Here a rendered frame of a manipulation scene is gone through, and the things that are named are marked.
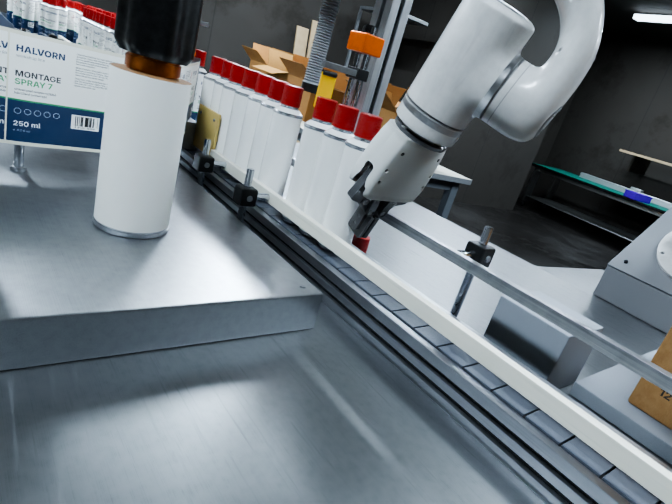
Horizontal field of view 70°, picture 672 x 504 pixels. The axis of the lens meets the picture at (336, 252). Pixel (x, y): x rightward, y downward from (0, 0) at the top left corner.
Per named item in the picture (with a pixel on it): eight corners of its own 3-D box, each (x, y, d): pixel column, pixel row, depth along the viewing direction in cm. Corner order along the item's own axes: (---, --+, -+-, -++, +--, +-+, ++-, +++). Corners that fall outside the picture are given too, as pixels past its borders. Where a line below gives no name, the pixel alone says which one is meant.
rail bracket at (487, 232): (412, 330, 67) (454, 221, 61) (445, 325, 72) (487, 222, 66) (429, 344, 65) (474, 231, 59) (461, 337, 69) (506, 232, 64)
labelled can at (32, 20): (5, 22, 260) (7, -19, 253) (117, 50, 297) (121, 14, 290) (15, 32, 229) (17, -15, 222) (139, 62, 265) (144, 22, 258)
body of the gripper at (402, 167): (435, 115, 65) (393, 179, 71) (382, 100, 59) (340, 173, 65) (468, 148, 61) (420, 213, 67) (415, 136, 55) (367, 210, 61)
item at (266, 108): (237, 184, 92) (261, 74, 85) (261, 186, 96) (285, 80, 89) (250, 193, 89) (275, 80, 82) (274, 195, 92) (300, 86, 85)
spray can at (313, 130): (275, 214, 81) (305, 91, 75) (300, 215, 85) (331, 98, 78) (291, 226, 78) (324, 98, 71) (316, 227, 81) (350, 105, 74)
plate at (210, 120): (191, 144, 106) (198, 103, 103) (194, 144, 106) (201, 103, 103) (209, 157, 99) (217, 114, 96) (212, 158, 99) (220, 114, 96)
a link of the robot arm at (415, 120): (440, 99, 64) (428, 118, 66) (394, 84, 58) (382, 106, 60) (479, 136, 60) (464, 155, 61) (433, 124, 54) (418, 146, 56)
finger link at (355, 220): (373, 188, 67) (351, 223, 71) (356, 186, 65) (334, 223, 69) (385, 203, 66) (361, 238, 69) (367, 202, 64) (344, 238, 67)
